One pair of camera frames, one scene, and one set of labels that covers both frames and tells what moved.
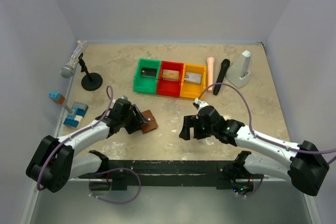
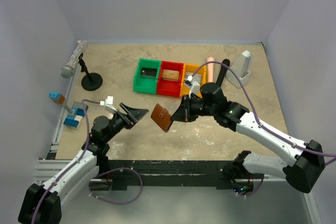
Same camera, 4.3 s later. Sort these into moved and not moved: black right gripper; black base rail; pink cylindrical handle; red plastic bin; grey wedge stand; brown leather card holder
Moved: black right gripper; brown leather card holder
Not moved: red plastic bin; pink cylindrical handle; grey wedge stand; black base rail
